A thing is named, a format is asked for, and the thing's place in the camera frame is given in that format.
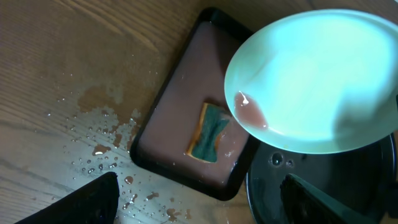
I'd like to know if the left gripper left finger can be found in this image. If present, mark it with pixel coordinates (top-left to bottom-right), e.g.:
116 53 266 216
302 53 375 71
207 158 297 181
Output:
16 172 119 224

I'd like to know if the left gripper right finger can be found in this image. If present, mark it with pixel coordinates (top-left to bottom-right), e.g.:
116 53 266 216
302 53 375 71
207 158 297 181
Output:
280 174 376 224

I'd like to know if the light blue plate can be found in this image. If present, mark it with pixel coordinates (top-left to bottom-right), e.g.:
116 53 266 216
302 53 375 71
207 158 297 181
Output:
224 9 397 154

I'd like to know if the green and orange sponge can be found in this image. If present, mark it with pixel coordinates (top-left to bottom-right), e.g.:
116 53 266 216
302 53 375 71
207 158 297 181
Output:
185 103 231 163

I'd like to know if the round black tray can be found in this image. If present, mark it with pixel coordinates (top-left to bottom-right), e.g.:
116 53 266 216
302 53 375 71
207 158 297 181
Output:
245 134 397 223

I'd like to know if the black rectangular water tray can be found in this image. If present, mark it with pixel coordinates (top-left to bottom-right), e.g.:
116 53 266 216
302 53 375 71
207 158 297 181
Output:
130 7 259 201

